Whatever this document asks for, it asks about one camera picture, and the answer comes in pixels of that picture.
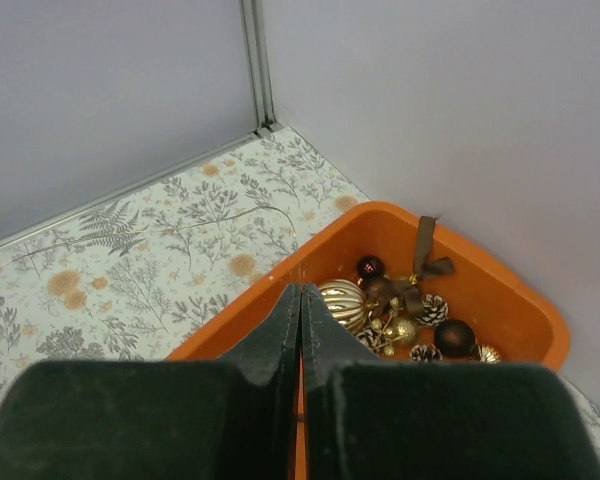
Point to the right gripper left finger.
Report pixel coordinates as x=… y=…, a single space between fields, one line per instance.
x=233 y=417

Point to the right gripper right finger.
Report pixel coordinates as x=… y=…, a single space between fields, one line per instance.
x=368 y=418

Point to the gold glitter berry sprig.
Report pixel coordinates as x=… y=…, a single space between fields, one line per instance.
x=388 y=327

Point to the large gold striped bauble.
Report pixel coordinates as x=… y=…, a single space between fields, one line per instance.
x=346 y=303

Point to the dark brown bauble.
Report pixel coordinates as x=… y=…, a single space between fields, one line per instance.
x=455 y=338

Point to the matte brown bauble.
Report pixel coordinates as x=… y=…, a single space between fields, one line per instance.
x=379 y=291

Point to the small gold striped bauble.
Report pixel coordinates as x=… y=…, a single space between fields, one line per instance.
x=488 y=354

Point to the small dark red bauble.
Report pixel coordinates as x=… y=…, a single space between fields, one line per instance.
x=370 y=266

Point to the brown ribbon on rim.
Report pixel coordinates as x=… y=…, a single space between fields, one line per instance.
x=408 y=287

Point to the floral patterned table mat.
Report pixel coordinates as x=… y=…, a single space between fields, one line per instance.
x=192 y=261

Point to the orange plastic bin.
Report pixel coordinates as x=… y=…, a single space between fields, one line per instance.
x=501 y=309

